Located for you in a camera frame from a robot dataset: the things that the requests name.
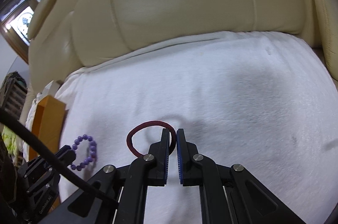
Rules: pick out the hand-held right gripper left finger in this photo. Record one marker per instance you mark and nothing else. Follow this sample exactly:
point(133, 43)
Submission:
point(166, 160)

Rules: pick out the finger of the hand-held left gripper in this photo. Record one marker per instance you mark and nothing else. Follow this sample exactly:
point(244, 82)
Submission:
point(64, 156)

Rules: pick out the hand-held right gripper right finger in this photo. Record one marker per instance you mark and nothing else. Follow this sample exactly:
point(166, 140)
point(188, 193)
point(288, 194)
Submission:
point(180, 160)

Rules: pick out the orange cardboard box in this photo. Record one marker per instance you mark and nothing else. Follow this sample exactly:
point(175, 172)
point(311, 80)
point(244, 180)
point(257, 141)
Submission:
point(47, 121)

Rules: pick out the green cushion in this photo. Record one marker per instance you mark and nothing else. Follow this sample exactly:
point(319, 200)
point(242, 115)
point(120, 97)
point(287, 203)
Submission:
point(9, 142)

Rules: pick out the white blanket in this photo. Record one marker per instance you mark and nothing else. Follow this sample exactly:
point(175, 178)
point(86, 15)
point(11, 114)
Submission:
point(237, 107)

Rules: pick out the wooden slatted crib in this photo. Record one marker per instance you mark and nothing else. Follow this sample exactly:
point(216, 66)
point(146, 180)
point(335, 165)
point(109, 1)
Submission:
point(13, 97)

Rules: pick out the wooden stained glass door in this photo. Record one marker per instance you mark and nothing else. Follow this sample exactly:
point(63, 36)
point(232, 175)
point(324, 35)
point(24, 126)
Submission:
point(15, 40)

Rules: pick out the cream leather sofa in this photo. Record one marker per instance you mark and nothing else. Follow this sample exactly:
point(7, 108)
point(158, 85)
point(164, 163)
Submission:
point(184, 2)

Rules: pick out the cream leather armchair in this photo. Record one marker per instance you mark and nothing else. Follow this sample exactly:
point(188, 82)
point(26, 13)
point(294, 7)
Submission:
point(327, 15)

